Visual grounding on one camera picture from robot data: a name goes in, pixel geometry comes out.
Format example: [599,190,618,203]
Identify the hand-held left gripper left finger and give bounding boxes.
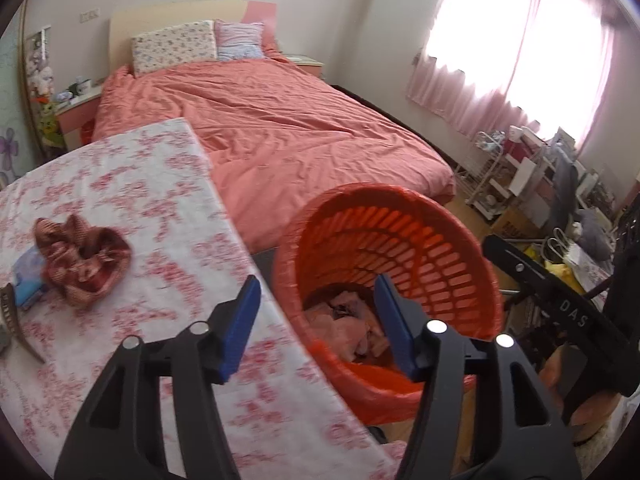
[54,274,262,480]

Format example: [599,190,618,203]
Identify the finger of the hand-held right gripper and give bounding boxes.
[481,234,551,301]

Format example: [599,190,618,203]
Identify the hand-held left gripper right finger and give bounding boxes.
[374,273,585,480]

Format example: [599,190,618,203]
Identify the pink clothes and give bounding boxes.
[302,287,394,365]

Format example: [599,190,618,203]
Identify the orange plastic laundry basket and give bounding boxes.
[272,183,506,423]
[272,183,506,425]

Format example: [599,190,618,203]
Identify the person's right hand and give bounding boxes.
[539,350,623,436]

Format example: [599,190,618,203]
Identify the brown cardboard box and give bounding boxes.
[491,206,539,242]

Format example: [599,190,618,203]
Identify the yellow bag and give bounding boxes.
[541,255,577,287]

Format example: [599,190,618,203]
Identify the grey cloth bundle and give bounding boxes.
[579,207,617,262]

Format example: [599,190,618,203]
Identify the grey office chair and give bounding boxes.
[546,147,582,242]

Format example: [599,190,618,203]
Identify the cluttered white desk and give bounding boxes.
[500,130,640,221]

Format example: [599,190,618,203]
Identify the red box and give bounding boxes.
[501,134,532,162]

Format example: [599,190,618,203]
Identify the pink floral tablecloth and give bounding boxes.
[0,117,417,480]

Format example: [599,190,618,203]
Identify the brown patterned scrunchie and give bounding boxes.
[32,214,132,309]

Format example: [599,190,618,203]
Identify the pink curtain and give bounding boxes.
[406,0,547,137]
[505,0,617,157]

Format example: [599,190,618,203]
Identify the coral pink duvet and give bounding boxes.
[92,35,457,256]

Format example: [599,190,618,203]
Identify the blue packet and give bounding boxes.
[11,246,49,309]

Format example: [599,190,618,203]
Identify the pink white nightstand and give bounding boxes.
[54,85,104,152]
[284,52,326,82]

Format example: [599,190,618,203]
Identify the pink striped pillow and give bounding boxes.
[215,19,266,62]

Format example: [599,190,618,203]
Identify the white floral pillow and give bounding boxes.
[131,20,219,79]

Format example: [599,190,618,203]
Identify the hanging plush toys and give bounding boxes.
[22,27,64,149]

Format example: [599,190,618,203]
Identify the flower print sliding wardrobe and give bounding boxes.
[0,10,42,192]

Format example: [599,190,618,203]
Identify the bed with pink cover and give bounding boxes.
[109,0,458,207]

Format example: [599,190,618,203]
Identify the clear bag with white handles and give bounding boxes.
[547,236,617,287]

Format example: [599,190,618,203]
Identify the white wire trolley rack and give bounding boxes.
[464,130,512,222]

